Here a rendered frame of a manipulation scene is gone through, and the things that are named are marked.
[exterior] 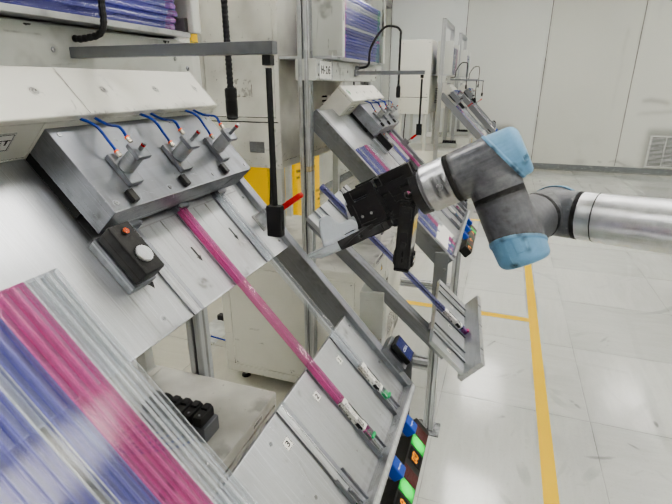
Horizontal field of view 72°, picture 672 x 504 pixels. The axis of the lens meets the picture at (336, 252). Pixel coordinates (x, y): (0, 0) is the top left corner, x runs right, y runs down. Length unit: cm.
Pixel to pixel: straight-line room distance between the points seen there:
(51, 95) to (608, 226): 77
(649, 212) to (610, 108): 760
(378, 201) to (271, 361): 149
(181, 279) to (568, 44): 783
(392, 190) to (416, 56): 450
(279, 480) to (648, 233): 59
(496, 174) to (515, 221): 7
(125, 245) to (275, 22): 125
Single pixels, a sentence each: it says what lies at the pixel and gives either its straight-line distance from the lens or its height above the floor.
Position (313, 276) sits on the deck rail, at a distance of 93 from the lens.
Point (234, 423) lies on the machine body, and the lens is 108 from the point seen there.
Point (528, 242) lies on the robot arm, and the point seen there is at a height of 110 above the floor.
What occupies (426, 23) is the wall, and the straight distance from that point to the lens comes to 837.
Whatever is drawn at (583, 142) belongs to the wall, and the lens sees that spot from 833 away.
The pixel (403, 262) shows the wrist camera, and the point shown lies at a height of 103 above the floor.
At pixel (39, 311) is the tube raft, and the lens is 58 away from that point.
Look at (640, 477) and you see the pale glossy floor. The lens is 210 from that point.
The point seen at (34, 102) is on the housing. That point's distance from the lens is 68.
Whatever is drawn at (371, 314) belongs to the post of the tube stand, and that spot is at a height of 76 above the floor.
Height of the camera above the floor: 130
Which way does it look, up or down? 20 degrees down
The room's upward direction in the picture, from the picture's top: straight up
